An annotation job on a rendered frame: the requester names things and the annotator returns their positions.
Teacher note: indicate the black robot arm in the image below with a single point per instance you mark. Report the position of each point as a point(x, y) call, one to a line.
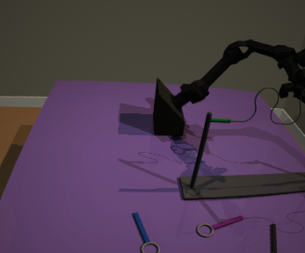
point(286, 57)

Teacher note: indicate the grey loop with purple handle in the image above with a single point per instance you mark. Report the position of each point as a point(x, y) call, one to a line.
point(219, 225)

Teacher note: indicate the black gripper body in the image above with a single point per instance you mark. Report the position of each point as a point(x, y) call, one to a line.
point(291, 87)

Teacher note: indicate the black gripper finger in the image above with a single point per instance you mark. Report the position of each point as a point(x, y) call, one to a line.
point(298, 94)

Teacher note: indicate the blue handle with grey loop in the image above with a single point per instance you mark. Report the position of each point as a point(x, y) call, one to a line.
point(144, 233)

